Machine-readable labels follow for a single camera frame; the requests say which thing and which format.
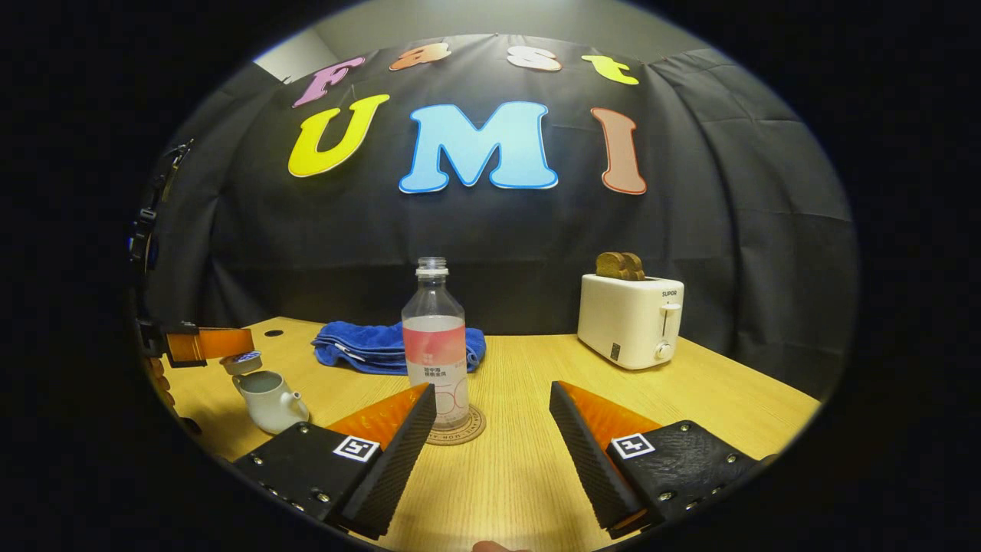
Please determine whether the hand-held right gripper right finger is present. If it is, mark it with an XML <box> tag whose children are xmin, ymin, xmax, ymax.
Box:
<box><xmin>549</xmin><ymin>380</ymin><xmax>779</xmax><ymax>539</ymax></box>

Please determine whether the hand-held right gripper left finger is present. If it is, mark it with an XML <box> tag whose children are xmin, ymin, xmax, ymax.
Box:
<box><xmin>232</xmin><ymin>382</ymin><xmax>438</xmax><ymax>539</ymax></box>

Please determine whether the white ceramic teacup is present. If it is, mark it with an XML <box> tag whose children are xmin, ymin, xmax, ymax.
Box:
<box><xmin>232</xmin><ymin>370</ymin><xmax>310</xmax><ymax>435</ymax></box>

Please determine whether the round cork coaster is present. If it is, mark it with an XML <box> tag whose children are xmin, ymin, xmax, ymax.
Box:
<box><xmin>425</xmin><ymin>404</ymin><xmax>487</xmax><ymax>446</ymax></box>

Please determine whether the clear water bottle pink label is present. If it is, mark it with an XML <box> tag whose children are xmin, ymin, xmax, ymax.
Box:
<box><xmin>402</xmin><ymin>257</ymin><xmax>470</xmax><ymax>430</ymax></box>

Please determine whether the blue towel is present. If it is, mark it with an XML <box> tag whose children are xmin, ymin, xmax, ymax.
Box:
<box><xmin>311</xmin><ymin>320</ymin><xmax>487</xmax><ymax>376</ymax></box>

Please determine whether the white toaster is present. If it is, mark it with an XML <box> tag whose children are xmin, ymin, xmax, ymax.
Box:
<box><xmin>577</xmin><ymin>274</ymin><xmax>685</xmax><ymax>371</ymax></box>

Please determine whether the black equipment stand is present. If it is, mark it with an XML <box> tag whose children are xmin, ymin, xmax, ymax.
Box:
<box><xmin>129</xmin><ymin>140</ymin><xmax>194</xmax><ymax>269</ymax></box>

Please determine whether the black backdrop cloth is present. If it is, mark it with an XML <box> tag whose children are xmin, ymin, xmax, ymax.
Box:
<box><xmin>142</xmin><ymin>32</ymin><xmax>859</xmax><ymax>399</ymax></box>

